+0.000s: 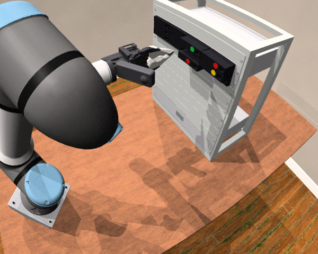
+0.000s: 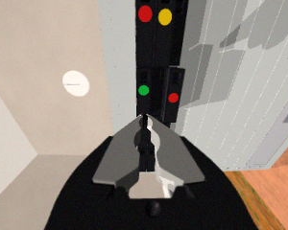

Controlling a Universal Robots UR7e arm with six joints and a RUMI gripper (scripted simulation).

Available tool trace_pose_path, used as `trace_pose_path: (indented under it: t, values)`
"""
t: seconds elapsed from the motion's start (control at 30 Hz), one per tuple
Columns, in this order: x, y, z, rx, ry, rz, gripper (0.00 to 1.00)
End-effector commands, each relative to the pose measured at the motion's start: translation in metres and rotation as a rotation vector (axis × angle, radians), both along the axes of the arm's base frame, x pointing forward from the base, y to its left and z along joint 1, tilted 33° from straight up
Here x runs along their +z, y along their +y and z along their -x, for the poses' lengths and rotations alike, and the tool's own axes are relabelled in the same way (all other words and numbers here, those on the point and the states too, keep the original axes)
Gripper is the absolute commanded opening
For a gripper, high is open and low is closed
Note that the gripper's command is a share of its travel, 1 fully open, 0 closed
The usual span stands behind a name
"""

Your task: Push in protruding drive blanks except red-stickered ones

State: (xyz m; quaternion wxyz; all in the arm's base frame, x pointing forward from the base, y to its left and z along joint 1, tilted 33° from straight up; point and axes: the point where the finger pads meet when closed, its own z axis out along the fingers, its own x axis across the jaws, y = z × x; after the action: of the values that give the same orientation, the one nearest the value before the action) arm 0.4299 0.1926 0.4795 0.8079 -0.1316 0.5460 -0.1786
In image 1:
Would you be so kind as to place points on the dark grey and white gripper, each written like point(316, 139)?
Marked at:
point(150, 57)

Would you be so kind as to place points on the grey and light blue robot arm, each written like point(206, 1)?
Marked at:
point(46, 83)

